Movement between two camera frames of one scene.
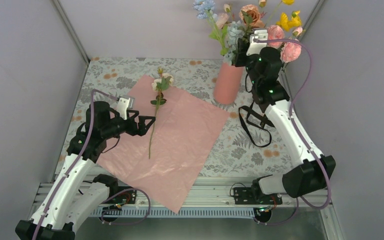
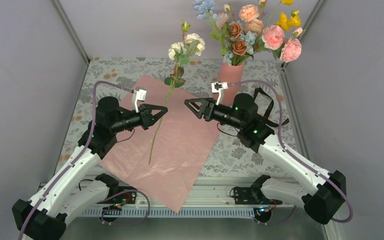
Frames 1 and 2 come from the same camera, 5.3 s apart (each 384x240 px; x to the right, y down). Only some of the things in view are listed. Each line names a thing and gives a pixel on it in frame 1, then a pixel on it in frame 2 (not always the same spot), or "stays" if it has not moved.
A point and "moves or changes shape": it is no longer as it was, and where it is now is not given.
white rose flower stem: x=164 y=80 -> x=180 y=53
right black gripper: x=242 y=47 -> x=206 y=107
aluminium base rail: x=210 y=196 stays
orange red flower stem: x=251 y=17 -> x=239 y=46
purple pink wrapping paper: x=165 y=163 stays
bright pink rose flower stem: x=290 y=51 stays
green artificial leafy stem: x=223 y=18 stays
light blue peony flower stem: x=235 y=30 moves or changes shape
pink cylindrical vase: x=228 y=83 stays
